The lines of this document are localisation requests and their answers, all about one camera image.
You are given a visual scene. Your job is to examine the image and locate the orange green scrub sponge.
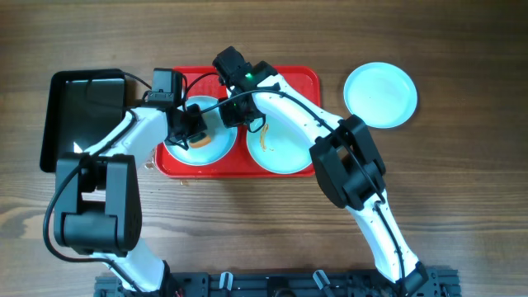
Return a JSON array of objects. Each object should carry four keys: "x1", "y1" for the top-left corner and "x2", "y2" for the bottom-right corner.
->
[{"x1": 187, "y1": 132, "x2": 212, "y2": 149}]

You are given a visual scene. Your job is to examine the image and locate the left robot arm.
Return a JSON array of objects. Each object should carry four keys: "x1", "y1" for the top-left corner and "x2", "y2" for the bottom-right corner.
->
[{"x1": 43, "y1": 68, "x2": 208, "y2": 296}]

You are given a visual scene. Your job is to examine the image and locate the pale blue plate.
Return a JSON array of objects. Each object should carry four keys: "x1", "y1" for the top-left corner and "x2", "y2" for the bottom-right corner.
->
[
  {"x1": 343, "y1": 62, "x2": 418, "y2": 129},
  {"x1": 164, "y1": 108, "x2": 238, "y2": 166},
  {"x1": 246, "y1": 115, "x2": 312, "y2": 175}
]

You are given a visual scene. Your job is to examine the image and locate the red plastic tray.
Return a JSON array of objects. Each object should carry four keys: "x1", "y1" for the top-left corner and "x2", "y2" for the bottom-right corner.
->
[{"x1": 153, "y1": 66, "x2": 321, "y2": 179}]

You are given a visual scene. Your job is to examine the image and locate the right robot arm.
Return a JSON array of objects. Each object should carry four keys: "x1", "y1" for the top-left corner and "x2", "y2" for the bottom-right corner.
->
[{"x1": 212, "y1": 46, "x2": 428, "y2": 296}]

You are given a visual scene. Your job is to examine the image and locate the black rectangular water tray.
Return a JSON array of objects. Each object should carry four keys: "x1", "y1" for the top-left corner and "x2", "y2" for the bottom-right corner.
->
[{"x1": 40, "y1": 68, "x2": 126, "y2": 173}]

